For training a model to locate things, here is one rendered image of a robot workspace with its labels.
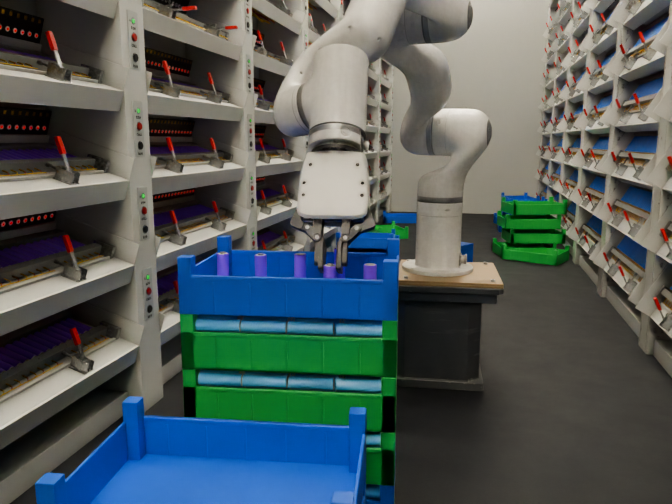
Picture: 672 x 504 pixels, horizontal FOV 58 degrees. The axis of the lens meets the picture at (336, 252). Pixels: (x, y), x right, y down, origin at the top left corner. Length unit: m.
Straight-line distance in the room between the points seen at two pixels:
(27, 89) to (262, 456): 0.74
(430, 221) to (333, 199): 0.77
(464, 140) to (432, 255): 0.30
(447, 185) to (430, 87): 0.28
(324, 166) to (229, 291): 0.22
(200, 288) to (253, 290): 0.07
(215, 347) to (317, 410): 0.17
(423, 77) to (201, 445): 0.92
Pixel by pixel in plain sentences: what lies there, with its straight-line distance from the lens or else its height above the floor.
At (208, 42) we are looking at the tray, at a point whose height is 0.91.
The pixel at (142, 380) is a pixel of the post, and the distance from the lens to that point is 1.53.
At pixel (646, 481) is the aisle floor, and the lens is 1.37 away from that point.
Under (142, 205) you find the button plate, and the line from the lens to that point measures 1.47.
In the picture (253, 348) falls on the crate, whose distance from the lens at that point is 0.86.
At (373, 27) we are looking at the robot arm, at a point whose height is 0.81.
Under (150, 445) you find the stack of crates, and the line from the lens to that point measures 0.84.
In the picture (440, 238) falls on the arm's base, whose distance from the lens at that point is 1.60.
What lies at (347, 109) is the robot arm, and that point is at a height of 0.68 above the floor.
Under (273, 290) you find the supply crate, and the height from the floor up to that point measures 0.44.
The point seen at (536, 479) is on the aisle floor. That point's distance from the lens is 1.30.
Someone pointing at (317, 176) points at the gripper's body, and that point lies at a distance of 0.86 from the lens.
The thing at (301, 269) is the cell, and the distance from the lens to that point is 0.91.
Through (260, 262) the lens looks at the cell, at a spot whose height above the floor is 0.46.
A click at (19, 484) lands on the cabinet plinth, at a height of 0.02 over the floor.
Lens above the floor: 0.64
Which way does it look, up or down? 10 degrees down
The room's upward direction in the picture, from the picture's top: straight up
